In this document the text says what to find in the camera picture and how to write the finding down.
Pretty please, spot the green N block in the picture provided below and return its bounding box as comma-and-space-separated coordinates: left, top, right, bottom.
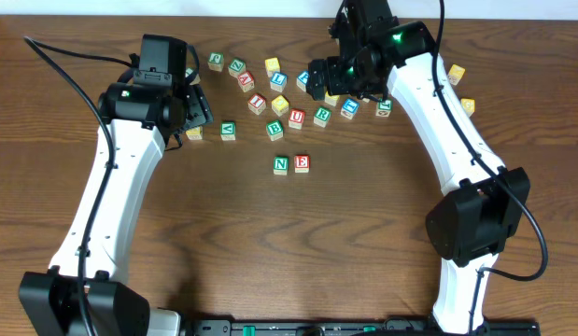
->
273, 157, 289, 175

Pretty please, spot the red E block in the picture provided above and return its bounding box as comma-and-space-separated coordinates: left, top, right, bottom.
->
294, 155, 311, 174

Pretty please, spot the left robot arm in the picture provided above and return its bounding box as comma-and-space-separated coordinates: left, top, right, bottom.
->
19, 35, 213, 335

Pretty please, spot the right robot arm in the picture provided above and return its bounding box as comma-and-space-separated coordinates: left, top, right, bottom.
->
306, 1, 539, 335

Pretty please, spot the yellow K block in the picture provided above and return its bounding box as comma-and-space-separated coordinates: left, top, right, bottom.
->
185, 126, 204, 141

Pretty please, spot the blue T block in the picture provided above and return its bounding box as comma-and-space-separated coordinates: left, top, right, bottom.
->
340, 98, 359, 119

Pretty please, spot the yellow Q block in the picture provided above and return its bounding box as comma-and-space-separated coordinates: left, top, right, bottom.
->
324, 92, 340, 106

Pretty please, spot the green V block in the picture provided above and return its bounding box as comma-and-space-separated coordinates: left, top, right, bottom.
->
220, 121, 236, 141

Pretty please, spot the green L block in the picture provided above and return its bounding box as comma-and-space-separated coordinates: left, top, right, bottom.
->
185, 67, 201, 85

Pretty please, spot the green J block right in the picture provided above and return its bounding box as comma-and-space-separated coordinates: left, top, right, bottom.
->
375, 99, 392, 118

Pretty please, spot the green j block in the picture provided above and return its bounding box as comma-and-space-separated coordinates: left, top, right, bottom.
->
207, 52, 224, 72
375, 99, 392, 118

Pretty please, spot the green R block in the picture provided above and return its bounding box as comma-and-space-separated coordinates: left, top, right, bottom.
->
314, 107, 331, 128

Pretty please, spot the blue P block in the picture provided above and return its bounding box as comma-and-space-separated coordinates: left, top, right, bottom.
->
296, 70, 309, 91

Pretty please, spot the red A block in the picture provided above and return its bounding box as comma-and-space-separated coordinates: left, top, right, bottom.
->
237, 71, 255, 92

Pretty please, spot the red I block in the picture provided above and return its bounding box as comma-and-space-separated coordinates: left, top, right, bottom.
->
247, 93, 267, 115

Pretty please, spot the green Z block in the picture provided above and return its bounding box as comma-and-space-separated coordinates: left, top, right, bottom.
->
228, 58, 247, 78

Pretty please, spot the red U block lower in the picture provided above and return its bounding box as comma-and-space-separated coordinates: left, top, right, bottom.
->
289, 109, 305, 130

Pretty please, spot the blue L block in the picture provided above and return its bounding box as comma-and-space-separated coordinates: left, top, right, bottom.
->
270, 72, 288, 92

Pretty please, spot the green B block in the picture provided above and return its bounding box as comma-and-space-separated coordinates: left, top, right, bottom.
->
266, 120, 284, 141

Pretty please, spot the yellow O block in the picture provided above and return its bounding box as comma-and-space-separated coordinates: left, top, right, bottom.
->
271, 95, 289, 117

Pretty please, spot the yellow S block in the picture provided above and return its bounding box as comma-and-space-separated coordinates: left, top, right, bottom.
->
264, 57, 281, 77

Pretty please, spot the yellow block far right top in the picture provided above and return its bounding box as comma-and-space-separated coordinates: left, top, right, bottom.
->
447, 64, 466, 86

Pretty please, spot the yellow block far right low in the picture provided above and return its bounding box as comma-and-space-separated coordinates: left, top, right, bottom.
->
460, 98, 475, 117

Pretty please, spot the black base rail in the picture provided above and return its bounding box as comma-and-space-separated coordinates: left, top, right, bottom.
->
181, 318, 542, 336

